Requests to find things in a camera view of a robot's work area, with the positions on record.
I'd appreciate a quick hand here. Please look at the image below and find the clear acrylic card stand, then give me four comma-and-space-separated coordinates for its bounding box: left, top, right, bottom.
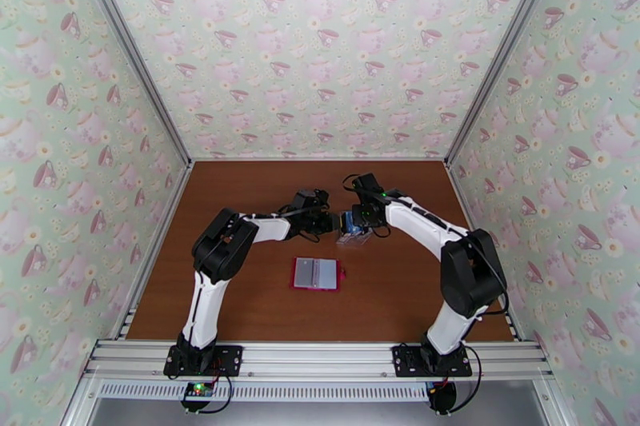
335, 212, 372, 249

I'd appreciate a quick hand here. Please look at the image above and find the red card holder wallet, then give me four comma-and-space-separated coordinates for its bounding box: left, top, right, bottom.
290, 255, 347, 293

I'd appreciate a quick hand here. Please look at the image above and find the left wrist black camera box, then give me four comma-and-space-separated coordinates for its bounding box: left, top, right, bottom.
292, 189, 330, 213

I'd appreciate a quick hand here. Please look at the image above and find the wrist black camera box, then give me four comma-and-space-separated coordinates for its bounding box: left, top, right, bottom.
351, 173, 381, 197
292, 189, 330, 213

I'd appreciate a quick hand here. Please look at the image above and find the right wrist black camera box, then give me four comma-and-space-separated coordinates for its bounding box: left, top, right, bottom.
351, 173, 381, 197

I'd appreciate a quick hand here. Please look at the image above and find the short aluminium table rail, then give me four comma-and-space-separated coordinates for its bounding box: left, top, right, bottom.
192, 155, 447, 163

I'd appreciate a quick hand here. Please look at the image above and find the aluminium table side rail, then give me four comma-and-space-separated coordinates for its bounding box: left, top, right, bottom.
446, 163, 523, 340
115, 163, 195, 340

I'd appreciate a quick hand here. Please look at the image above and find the wide aluminium mounting rail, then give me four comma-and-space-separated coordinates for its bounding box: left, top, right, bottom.
82, 339, 556, 380

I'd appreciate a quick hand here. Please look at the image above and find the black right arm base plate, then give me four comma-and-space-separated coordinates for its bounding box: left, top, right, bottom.
391, 344, 473, 378

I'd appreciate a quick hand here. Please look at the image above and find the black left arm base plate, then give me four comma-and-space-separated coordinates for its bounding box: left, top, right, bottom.
163, 344, 243, 376

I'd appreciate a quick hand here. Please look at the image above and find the perforated white cable tray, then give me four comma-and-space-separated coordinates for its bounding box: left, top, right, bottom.
94, 381, 431, 402

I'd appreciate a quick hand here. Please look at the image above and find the black power cable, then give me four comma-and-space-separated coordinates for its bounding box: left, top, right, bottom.
439, 347, 483, 415
197, 374, 239, 416

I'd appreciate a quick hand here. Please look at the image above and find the black controller board mount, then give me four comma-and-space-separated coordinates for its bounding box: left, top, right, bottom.
427, 381, 457, 415
181, 380, 217, 413

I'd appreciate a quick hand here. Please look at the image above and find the aluminium frame post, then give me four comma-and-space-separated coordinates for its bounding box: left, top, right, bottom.
443, 0, 574, 169
66, 0, 194, 167

